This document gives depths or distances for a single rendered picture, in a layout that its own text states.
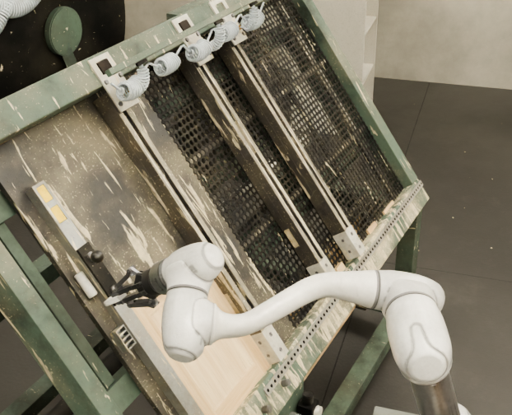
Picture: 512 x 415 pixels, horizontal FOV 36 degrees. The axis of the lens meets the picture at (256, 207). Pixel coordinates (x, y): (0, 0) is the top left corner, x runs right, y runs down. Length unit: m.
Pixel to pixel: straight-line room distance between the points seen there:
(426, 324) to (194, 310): 0.54
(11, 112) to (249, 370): 1.14
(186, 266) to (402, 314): 0.53
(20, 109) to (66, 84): 0.20
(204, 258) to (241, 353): 0.85
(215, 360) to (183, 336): 0.76
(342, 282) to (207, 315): 0.36
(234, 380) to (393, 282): 0.83
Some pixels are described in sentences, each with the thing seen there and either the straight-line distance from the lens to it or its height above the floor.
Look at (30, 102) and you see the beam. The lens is 2.35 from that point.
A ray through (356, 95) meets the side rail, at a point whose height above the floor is 1.31.
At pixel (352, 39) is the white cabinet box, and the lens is 6.19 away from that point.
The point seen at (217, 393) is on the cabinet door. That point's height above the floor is 0.96.
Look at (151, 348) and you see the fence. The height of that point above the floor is 1.19.
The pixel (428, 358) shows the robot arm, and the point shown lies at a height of 1.53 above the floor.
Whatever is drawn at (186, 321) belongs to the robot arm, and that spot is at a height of 1.59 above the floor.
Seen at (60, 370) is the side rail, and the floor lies 1.29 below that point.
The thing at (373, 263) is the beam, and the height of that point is 0.85.
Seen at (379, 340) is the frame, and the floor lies 0.18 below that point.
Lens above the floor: 2.73
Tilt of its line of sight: 30 degrees down
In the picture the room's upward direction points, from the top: 1 degrees counter-clockwise
